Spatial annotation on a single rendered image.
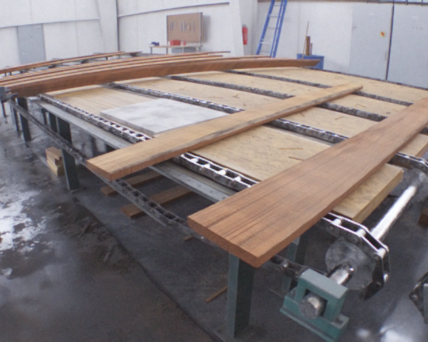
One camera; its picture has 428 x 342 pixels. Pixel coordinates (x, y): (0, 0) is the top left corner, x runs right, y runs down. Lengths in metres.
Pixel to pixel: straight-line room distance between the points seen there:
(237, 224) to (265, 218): 0.06
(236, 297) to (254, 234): 0.71
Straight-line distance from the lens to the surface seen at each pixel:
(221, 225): 0.69
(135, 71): 2.99
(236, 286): 1.30
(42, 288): 1.96
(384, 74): 6.41
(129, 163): 1.01
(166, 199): 2.56
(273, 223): 0.70
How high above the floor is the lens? 1.26
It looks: 24 degrees down
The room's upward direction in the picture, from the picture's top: straight up
